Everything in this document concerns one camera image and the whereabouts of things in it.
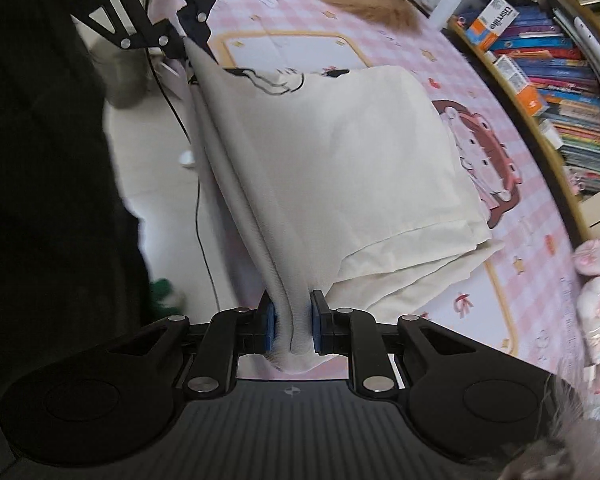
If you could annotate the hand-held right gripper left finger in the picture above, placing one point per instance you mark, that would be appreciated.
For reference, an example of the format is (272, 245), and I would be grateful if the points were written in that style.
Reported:
(269, 325)

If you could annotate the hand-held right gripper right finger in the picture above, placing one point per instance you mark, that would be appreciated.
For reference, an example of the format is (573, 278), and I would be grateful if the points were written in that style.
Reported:
(317, 325)

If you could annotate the cream printed t-shirt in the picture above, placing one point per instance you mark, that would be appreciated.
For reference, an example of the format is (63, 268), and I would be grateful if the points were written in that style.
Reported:
(330, 160)

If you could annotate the green white object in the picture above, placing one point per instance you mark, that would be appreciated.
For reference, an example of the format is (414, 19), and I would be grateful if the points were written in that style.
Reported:
(166, 294)

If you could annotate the person's black clothing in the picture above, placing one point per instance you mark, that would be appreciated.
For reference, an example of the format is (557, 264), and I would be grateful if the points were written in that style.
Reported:
(40, 160)

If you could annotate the pink checked desk mat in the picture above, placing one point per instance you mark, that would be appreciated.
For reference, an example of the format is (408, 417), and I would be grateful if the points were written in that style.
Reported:
(395, 52)

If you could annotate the tall white orange box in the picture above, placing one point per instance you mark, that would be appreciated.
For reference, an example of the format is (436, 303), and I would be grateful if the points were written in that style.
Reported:
(492, 22)

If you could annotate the wide white orange box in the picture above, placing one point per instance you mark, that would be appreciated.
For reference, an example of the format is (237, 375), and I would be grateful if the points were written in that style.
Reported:
(520, 85)

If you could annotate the row of colourful books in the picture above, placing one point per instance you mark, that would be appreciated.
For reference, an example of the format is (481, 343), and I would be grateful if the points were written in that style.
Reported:
(580, 110)

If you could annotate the white tablet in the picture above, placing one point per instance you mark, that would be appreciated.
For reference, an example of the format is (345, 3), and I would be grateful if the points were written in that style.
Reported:
(582, 45)

